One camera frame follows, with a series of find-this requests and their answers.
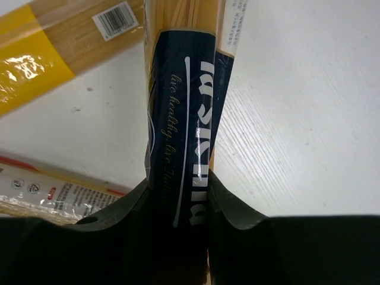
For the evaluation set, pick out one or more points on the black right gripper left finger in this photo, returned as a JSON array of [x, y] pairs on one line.
[[111, 246]]

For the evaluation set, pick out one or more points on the yellow spaghetti bag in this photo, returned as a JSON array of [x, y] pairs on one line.
[[47, 43]]

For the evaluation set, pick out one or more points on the red white spaghetti bag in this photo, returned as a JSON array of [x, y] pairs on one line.
[[27, 191]]

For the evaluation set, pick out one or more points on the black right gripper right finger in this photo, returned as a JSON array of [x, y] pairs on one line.
[[247, 247]]

